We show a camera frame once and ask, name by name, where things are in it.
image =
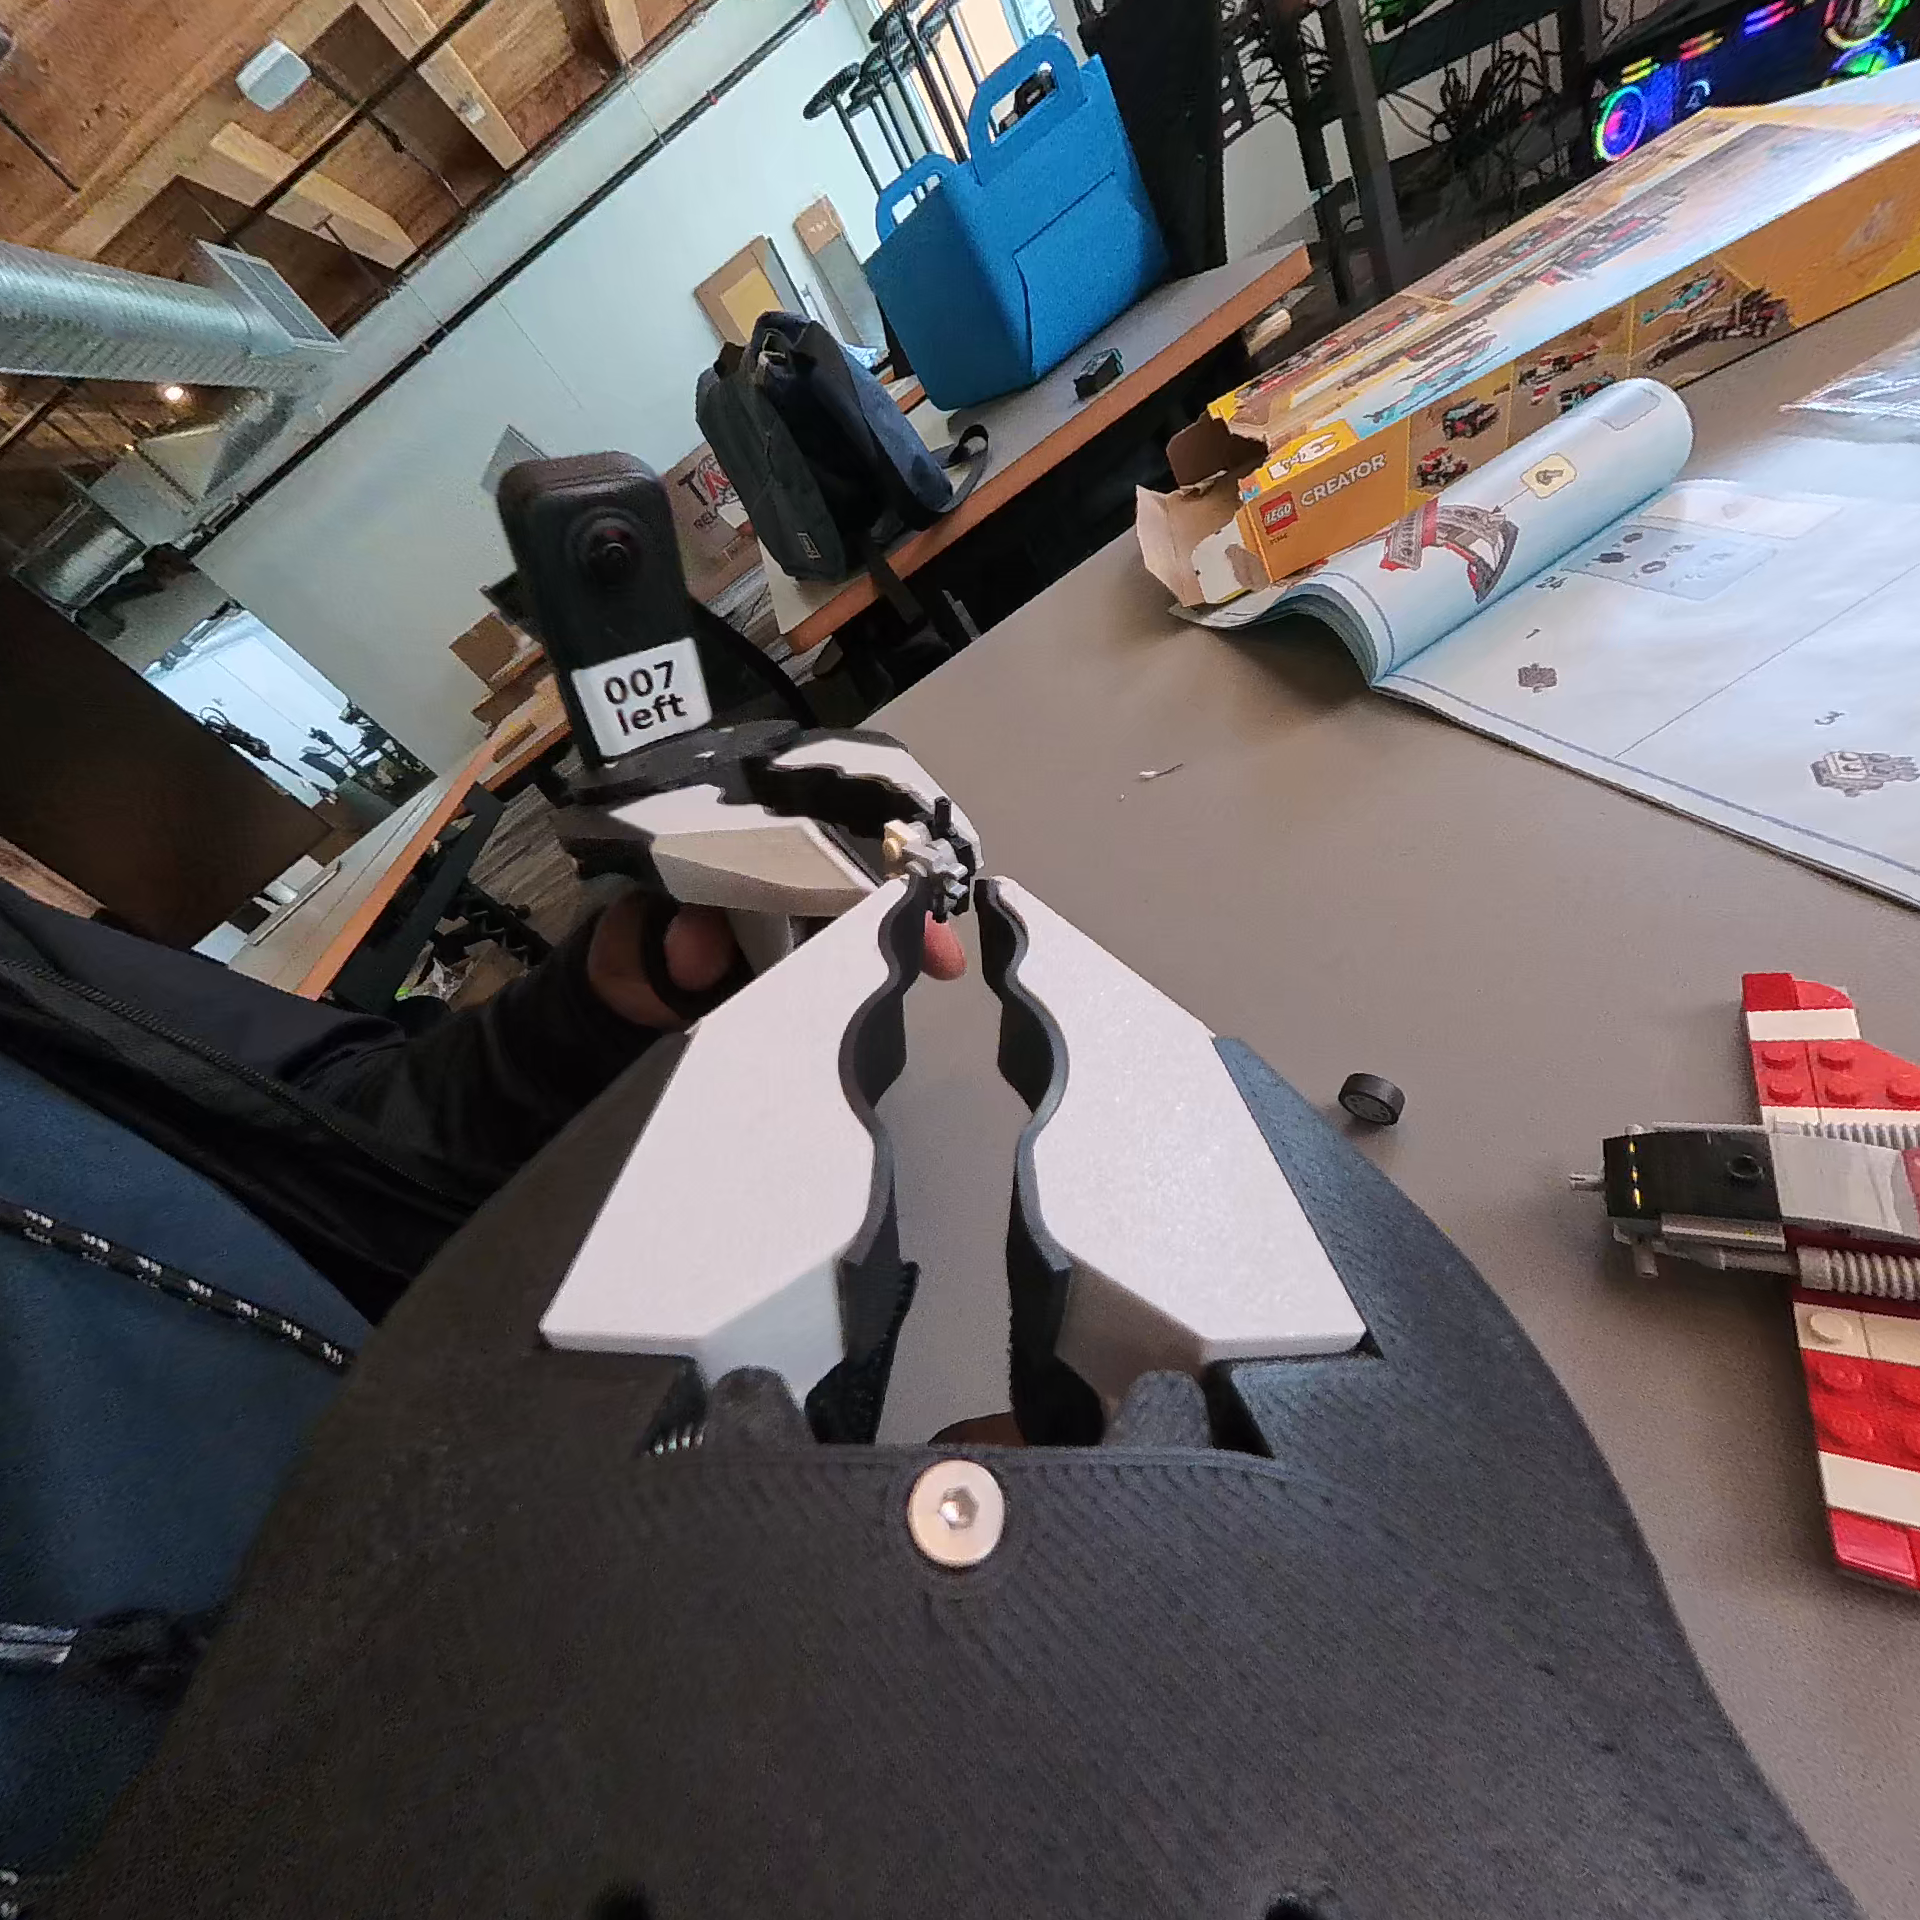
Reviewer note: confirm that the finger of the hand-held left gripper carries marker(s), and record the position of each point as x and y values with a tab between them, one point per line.
902	773
734	854

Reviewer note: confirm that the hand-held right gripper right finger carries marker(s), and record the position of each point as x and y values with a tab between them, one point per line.
1172	1170

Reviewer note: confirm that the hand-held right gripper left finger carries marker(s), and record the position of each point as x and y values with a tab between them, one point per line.
734	1170

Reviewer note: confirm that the small grey toy brick assembly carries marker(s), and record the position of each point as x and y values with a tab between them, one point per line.
934	862

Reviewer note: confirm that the person's left forearm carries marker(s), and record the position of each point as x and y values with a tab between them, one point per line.
480	1049

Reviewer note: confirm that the grey desk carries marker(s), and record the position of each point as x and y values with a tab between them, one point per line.
1276	901

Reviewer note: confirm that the person's left hand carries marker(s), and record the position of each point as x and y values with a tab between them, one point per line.
623	968

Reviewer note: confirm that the printed cardboard box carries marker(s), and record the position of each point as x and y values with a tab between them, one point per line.
713	504

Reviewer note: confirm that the plain cardboard box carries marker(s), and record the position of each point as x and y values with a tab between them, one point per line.
488	651

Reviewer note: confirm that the small black toy wheel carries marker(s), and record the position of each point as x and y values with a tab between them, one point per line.
1372	1097

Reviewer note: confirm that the dark blue backpack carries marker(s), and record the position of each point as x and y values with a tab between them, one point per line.
811	450

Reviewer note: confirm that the wooden-edged table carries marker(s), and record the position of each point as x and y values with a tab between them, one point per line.
389	854

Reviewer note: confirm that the small black object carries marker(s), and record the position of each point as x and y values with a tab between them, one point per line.
1099	372

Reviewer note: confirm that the blue felt bag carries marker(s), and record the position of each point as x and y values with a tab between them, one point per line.
1021	283

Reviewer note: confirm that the dark panel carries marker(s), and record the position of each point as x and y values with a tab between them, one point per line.
120	749

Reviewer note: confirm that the grey table with wooden edge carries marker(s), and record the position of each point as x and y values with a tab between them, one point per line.
1185	323

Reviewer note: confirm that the black stools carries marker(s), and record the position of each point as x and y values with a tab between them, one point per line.
879	75

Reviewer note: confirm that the person's black jacket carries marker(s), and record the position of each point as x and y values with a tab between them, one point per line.
150	1035

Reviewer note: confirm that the red white toy brick plane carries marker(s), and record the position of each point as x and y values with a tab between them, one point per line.
1846	1200

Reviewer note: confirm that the person's blue clothing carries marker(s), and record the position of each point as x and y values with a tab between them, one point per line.
120	1469

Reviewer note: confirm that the toy brick instruction booklet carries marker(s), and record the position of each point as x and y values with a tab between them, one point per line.
1652	629

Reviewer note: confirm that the black metal rack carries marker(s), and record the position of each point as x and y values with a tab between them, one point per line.
1395	149

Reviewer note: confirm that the yellow toy brick box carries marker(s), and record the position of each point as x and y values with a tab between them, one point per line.
1652	283

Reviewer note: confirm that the computer with coloured fans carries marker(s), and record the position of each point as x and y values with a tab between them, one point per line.
1725	60

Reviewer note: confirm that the silver ventilation duct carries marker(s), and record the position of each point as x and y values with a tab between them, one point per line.
135	323

